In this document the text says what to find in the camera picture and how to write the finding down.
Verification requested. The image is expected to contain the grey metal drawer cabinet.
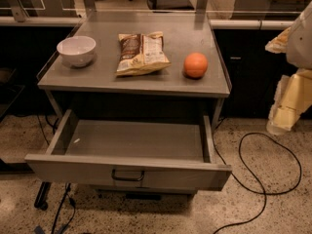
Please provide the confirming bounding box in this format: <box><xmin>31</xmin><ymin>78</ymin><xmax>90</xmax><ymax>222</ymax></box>
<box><xmin>26</xmin><ymin>12</ymin><xmax>231</xmax><ymax>194</ymax></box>

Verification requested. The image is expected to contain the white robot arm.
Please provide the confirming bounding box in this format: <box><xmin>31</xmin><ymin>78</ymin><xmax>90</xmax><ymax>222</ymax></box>
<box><xmin>265</xmin><ymin>2</ymin><xmax>312</xmax><ymax>136</ymax></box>

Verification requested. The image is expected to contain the grey top drawer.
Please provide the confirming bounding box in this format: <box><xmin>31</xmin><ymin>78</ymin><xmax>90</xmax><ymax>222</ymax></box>
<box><xmin>25</xmin><ymin>110</ymin><xmax>232</xmax><ymax>193</ymax></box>

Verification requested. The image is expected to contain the orange fruit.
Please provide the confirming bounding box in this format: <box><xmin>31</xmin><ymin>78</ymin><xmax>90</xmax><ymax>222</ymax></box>
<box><xmin>183</xmin><ymin>53</ymin><xmax>208</xmax><ymax>79</ymax></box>

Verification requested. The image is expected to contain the black floor cable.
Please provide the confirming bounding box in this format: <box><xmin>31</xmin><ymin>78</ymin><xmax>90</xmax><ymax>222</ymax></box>
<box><xmin>213</xmin><ymin>115</ymin><xmax>303</xmax><ymax>234</ymax></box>

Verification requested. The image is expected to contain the black cable left floor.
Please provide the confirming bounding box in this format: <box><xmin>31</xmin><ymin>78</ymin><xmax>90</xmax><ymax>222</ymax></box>
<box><xmin>33</xmin><ymin>114</ymin><xmax>77</xmax><ymax>234</ymax></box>

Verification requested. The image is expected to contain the brown chip bag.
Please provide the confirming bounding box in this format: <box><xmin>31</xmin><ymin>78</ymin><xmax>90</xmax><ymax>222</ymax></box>
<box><xmin>116</xmin><ymin>31</ymin><xmax>171</xmax><ymax>77</ymax></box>

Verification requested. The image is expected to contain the black table leg with caster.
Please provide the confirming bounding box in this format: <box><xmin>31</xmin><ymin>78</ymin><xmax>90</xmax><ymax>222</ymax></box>
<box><xmin>34</xmin><ymin>182</ymin><xmax>51</xmax><ymax>211</ymax></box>

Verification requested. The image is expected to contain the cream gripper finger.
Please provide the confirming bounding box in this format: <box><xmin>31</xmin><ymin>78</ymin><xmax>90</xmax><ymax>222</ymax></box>
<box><xmin>265</xmin><ymin>27</ymin><xmax>291</xmax><ymax>54</ymax></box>
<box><xmin>266</xmin><ymin>69</ymin><xmax>312</xmax><ymax>136</ymax></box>

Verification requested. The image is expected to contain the white ceramic bowl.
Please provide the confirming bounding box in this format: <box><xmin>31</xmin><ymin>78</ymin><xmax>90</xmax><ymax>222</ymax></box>
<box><xmin>57</xmin><ymin>36</ymin><xmax>97</xmax><ymax>67</ymax></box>

